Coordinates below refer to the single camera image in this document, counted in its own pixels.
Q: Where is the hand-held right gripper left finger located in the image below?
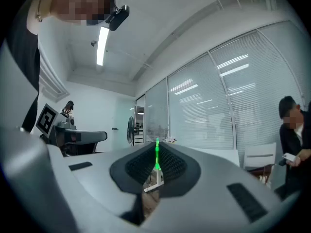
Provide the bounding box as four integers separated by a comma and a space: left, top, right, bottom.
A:
47, 141, 158, 233

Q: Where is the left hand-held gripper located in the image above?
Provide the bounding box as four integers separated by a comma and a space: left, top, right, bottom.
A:
35, 103, 108, 155

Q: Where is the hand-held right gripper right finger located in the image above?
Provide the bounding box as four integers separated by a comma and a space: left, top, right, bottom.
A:
142, 141, 303, 233

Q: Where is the green star stick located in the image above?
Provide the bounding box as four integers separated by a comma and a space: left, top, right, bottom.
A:
154, 137, 162, 171

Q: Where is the white door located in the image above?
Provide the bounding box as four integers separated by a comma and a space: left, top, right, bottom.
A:
111, 98, 136, 152

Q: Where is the black standing fan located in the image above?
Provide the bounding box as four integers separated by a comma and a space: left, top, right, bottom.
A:
127, 116, 136, 146

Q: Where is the white table leg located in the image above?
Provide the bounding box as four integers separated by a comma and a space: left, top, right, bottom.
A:
143, 168, 166, 193

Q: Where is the white chair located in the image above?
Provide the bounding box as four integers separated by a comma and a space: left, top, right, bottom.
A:
242, 142, 277, 172

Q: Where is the white window blind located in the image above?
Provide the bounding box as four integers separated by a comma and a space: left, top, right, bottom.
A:
209, 29, 303, 155
145, 78, 169, 143
167, 52, 234, 150

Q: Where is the long ceiling light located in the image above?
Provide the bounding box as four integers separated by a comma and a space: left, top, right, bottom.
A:
96, 26, 110, 66

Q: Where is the person's head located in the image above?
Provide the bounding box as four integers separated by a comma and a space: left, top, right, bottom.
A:
26, 0, 117, 35

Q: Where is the black head-worn camera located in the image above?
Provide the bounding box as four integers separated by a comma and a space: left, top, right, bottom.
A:
104, 4, 130, 32

